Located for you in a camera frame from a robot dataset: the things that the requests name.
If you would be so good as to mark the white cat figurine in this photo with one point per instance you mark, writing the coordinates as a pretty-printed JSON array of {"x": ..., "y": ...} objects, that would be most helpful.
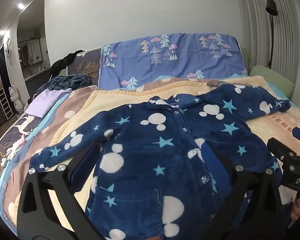
[{"x": 16, "y": 100}]

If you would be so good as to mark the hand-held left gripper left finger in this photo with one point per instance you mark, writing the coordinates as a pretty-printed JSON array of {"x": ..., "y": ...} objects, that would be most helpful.
[{"x": 86, "y": 161}]

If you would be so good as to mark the black garment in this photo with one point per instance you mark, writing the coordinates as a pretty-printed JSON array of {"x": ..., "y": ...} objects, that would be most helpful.
[{"x": 62, "y": 61}]

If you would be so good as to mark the white deer wall clock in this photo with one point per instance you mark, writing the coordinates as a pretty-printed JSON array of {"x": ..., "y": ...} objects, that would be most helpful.
[{"x": 8, "y": 51}]

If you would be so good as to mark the dark teal fleece throw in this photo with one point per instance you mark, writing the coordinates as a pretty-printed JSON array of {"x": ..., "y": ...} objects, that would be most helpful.
[{"x": 65, "y": 81}]

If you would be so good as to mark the lilac folded cloth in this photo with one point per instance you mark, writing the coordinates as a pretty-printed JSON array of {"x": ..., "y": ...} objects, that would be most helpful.
[{"x": 46, "y": 101}]

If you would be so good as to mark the floral folded clothes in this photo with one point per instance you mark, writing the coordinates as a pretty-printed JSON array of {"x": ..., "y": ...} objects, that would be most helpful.
[{"x": 215, "y": 83}]

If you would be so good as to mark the bear printed blanket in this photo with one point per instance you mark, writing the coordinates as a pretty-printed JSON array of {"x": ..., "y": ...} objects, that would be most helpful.
[{"x": 110, "y": 100}]

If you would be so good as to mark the green pillow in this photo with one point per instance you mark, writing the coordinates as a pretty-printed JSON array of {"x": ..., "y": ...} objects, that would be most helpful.
[{"x": 272, "y": 78}]

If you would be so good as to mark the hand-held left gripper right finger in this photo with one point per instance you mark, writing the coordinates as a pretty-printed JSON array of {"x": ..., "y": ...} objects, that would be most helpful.
[{"x": 211, "y": 161}]

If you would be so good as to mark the white shelf rack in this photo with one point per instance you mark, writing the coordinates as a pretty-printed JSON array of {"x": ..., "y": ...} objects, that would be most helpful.
[{"x": 5, "y": 105}]

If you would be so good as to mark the blue tree print sheet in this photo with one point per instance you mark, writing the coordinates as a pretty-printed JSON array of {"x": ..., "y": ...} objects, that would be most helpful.
[{"x": 185, "y": 60}]

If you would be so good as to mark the navy star fleece jacket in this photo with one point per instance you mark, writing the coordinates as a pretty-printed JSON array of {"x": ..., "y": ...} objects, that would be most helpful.
[{"x": 145, "y": 152}]

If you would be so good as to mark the light blue sheet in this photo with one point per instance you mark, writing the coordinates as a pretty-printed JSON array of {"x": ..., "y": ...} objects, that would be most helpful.
[{"x": 280, "y": 90}]

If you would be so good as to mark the black floor lamp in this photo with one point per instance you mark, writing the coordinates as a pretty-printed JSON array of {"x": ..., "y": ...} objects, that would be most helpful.
[{"x": 271, "y": 7}]

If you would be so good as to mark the dark patterned bed sheet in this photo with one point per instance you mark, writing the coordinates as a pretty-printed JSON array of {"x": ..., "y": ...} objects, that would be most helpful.
[{"x": 85, "y": 65}]

